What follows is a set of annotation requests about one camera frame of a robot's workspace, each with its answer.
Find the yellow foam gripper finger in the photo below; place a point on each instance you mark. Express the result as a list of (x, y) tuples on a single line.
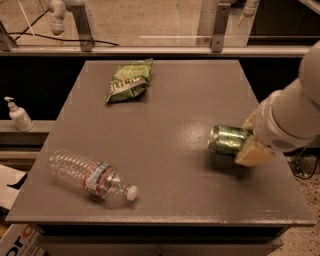
[(248, 124), (253, 153)]

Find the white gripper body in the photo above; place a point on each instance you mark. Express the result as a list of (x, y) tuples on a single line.
[(269, 124)]

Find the green soda can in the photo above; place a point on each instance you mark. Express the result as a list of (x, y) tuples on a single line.
[(227, 140)]

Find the green jalapeno chip bag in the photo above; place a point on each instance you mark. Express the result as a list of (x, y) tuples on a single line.
[(130, 81)]

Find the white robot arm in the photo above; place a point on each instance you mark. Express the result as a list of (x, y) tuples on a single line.
[(309, 69)]

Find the clear plastic water bottle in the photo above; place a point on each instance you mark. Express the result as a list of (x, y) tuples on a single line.
[(96, 177)]

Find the white background robot part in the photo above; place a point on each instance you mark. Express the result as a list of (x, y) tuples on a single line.
[(58, 9)]

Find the white pump lotion bottle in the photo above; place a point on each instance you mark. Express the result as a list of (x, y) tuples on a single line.
[(18, 115)]

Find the white cardboard box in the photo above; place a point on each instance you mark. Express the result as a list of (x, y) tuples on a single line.
[(20, 240)]

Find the metal railing bracket left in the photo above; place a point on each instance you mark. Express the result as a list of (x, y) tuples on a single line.
[(83, 28)]

